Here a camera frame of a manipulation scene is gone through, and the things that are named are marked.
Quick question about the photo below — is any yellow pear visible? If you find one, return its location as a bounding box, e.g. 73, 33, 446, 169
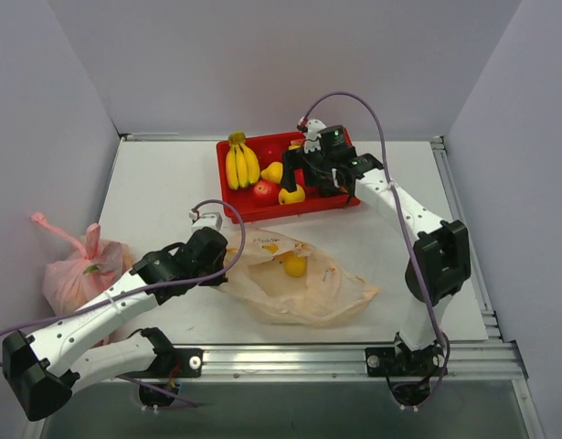
278, 184, 306, 205

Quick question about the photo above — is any red apple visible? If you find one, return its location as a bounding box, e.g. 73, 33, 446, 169
251, 179, 281, 208

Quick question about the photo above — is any orange plastic bag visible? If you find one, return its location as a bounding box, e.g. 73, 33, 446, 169
216, 229, 380, 327

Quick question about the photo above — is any yellow lemon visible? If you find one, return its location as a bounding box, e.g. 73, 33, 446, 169
260, 162, 283, 184

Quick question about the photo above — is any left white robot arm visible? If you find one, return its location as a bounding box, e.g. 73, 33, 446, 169
2, 227, 228, 422

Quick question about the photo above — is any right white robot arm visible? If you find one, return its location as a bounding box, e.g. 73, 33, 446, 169
281, 146, 472, 374

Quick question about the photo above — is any pink plastic bag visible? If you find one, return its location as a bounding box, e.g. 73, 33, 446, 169
31, 212, 133, 316

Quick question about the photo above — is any left yellow banana bunch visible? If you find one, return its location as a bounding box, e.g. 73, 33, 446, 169
225, 132, 260, 190

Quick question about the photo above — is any red plastic tray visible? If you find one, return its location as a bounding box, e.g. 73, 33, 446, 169
216, 132, 361, 222

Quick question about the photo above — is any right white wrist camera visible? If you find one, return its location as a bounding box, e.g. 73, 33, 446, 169
297, 117, 326, 154

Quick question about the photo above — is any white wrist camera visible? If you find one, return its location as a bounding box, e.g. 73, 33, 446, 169
297, 117, 326, 154
189, 210, 222, 231

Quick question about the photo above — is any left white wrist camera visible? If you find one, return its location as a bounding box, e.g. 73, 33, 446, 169
189, 210, 222, 231

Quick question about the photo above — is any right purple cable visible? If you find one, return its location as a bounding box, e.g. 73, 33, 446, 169
302, 91, 451, 408

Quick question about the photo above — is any purple cable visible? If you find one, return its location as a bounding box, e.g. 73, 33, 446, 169
0, 198, 246, 367
302, 91, 451, 408

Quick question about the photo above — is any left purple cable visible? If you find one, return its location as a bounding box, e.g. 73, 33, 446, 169
0, 198, 246, 367

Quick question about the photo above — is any aluminium mounting rail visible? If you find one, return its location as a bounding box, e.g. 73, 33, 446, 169
37, 340, 524, 383

